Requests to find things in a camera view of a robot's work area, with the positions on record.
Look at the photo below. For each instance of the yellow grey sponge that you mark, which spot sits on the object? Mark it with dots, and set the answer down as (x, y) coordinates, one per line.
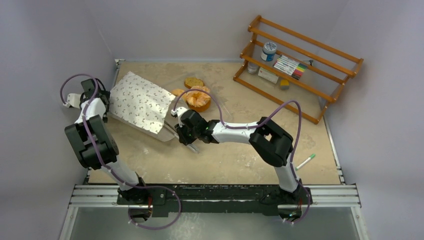
(284, 84)

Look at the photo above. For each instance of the white patterned paper bag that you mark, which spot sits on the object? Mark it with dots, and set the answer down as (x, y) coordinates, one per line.
(142, 105)

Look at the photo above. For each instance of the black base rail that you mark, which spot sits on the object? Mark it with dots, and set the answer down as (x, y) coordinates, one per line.
(265, 199)

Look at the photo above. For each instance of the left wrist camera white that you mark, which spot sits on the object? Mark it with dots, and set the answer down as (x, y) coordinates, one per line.
(73, 100)

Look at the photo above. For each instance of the orange wooden shelf rack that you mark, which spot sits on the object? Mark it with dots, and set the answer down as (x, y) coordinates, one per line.
(247, 55)

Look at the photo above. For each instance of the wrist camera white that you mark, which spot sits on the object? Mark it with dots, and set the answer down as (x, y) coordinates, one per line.
(73, 100)
(178, 113)

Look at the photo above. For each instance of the fake orange bread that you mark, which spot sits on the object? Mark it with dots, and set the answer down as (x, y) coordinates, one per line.
(198, 99)

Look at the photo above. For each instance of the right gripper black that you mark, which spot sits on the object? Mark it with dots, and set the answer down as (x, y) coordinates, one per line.
(183, 133)

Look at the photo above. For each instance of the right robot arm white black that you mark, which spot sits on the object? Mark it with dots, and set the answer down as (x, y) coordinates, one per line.
(273, 144)

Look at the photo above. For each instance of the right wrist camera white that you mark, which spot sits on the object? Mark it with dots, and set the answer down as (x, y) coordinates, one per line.
(178, 113)

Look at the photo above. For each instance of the pack of coloured markers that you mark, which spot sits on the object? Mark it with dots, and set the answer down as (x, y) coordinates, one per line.
(290, 67)

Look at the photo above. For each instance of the white jar blue label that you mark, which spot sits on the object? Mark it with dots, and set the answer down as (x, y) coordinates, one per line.
(269, 50)

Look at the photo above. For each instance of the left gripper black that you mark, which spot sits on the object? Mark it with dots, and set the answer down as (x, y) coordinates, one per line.
(107, 95)

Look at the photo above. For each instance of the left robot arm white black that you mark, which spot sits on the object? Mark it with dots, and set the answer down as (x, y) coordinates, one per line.
(94, 145)

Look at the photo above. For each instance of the green white marker pen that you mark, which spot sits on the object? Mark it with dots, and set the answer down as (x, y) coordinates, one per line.
(312, 156)

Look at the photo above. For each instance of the fake croissant tan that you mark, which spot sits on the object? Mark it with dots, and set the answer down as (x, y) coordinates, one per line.
(179, 92)

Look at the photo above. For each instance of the white card box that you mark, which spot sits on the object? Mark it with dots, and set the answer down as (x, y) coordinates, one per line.
(267, 75)

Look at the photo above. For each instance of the fake bread slice brown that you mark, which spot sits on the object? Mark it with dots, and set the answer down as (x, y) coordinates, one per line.
(190, 82)

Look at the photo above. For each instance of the metal tongs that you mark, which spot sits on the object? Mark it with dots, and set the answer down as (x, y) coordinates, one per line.
(192, 147)

